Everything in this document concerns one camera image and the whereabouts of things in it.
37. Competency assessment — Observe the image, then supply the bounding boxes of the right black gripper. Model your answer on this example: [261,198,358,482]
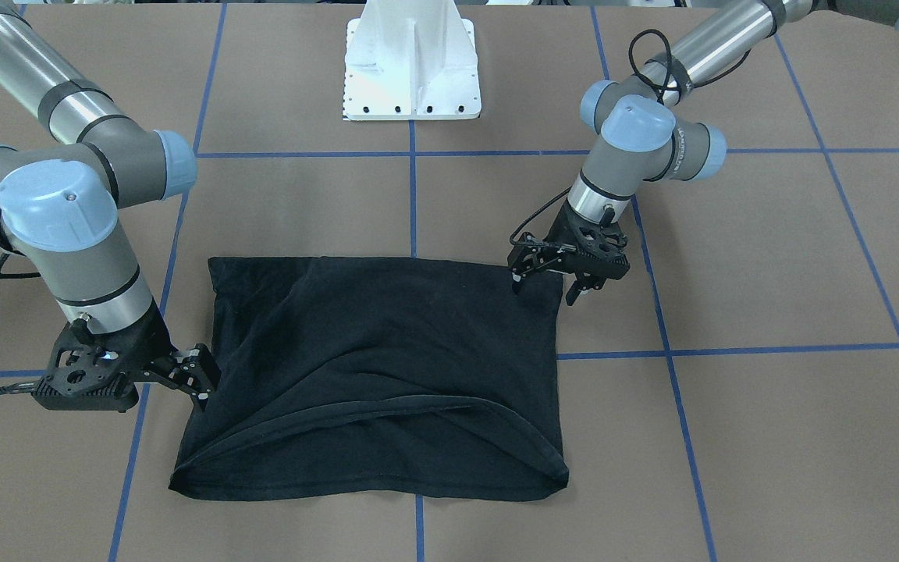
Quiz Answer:
[32,303,222,412]

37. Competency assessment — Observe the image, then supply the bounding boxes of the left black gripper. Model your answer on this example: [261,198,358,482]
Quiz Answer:
[507,202,631,306]

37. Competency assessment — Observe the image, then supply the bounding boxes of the black graphic t-shirt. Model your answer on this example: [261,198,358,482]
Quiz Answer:
[169,257,570,502]

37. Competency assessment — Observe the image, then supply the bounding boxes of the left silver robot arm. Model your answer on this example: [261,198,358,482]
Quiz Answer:
[509,1,899,304]

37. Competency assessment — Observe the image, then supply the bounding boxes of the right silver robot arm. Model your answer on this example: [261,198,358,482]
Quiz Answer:
[0,1,221,412]

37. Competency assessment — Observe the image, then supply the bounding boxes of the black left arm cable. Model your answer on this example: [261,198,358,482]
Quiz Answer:
[509,30,755,244]

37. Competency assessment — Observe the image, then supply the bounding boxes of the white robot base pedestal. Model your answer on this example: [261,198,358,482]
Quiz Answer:
[342,1,482,121]

